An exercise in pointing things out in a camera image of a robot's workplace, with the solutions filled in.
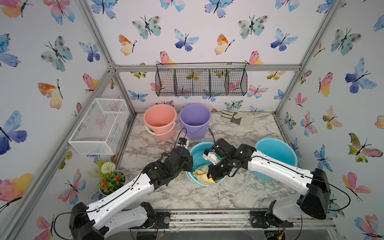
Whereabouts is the teal bucket with sticker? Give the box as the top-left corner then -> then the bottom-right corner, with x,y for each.
187,142 -> 225,187

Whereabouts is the cream yellow microfibre cloth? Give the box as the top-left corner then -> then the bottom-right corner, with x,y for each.
193,164 -> 219,186

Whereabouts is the artificial flower pot plant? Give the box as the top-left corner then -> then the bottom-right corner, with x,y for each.
89,158 -> 126,196

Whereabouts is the pink plastic bucket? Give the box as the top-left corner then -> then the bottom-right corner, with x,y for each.
143,104 -> 177,141

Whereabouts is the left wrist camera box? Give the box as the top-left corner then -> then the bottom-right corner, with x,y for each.
176,138 -> 189,149

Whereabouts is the black wire wall basket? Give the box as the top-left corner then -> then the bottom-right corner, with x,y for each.
152,63 -> 248,97

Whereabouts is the purple plastic bucket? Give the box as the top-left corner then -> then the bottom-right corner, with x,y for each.
180,104 -> 212,140

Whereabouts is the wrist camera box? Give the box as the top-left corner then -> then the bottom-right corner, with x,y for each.
203,149 -> 220,165
176,138 -> 189,149

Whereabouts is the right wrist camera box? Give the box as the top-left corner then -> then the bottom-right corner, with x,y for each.
203,149 -> 220,165

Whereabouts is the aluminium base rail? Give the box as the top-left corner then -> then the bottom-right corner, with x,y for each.
128,209 -> 337,232

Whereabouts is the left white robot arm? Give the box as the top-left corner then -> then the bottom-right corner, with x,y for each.
69,147 -> 193,240

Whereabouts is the grey white folded cloth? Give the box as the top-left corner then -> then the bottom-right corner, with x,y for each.
221,110 -> 254,128

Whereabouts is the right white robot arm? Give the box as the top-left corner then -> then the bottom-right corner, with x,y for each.
203,139 -> 331,225

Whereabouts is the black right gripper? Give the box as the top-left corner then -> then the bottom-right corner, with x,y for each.
202,158 -> 233,182

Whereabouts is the white mesh wall basket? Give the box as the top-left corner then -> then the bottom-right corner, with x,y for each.
68,98 -> 130,155

